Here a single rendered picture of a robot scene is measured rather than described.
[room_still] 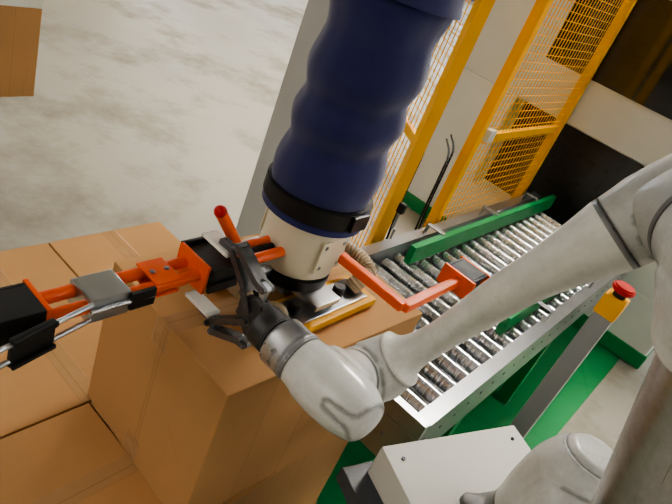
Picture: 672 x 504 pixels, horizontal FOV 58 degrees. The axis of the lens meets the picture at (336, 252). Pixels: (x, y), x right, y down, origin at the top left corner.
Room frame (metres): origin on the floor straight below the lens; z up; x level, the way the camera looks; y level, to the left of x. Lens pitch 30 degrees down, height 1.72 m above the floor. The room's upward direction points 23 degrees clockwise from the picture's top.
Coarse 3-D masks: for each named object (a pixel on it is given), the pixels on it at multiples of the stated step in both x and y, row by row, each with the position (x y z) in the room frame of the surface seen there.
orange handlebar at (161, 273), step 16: (256, 240) 1.02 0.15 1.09; (256, 256) 0.97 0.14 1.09; (272, 256) 1.00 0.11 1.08; (128, 272) 0.78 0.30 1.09; (144, 272) 0.79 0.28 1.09; (160, 272) 0.80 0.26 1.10; (176, 272) 0.82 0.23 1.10; (192, 272) 0.84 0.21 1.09; (352, 272) 1.08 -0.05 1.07; (368, 272) 1.08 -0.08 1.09; (64, 288) 0.68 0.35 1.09; (144, 288) 0.76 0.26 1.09; (160, 288) 0.78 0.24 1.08; (176, 288) 0.81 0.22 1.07; (384, 288) 1.05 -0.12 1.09; (432, 288) 1.12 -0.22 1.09; (448, 288) 1.16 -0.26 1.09; (80, 304) 0.66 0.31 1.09; (400, 304) 1.02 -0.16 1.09; (416, 304) 1.05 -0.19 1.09
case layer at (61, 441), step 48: (96, 240) 1.53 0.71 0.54; (144, 240) 1.63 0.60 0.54; (48, 288) 1.25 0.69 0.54; (96, 336) 1.16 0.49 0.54; (0, 384) 0.91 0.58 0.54; (48, 384) 0.96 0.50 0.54; (0, 432) 0.80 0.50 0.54; (48, 432) 0.84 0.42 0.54; (96, 432) 0.89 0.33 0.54; (0, 480) 0.70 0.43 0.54; (48, 480) 0.74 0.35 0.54; (96, 480) 0.78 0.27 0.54; (144, 480) 0.83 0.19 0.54; (288, 480) 1.05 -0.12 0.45
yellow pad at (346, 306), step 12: (348, 276) 1.23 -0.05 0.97; (336, 288) 1.12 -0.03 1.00; (348, 288) 1.18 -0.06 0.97; (276, 300) 1.03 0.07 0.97; (288, 300) 1.04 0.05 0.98; (300, 300) 1.06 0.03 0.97; (348, 300) 1.13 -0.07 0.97; (360, 300) 1.16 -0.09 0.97; (372, 300) 1.18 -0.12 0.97; (288, 312) 1.00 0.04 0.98; (300, 312) 1.01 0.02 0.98; (312, 312) 1.03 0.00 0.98; (324, 312) 1.05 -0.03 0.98; (336, 312) 1.08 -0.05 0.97; (348, 312) 1.10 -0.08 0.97; (312, 324) 1.00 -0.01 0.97; (324, 324) 1.03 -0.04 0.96
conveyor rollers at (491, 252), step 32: (512, 224) 3.13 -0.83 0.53; (544, 224) 3.32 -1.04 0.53; (448, 256) 2.42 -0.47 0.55; (480, 256) 2.55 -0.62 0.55; (512, 256) 2.73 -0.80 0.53; (416, 288) 2.06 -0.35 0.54; (576, 288) 2.66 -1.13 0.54; (448, 352) 1.76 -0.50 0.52; (480, 352) 1.81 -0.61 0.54; (416, 384) 1.51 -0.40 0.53; (448, 384) 1.56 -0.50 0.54
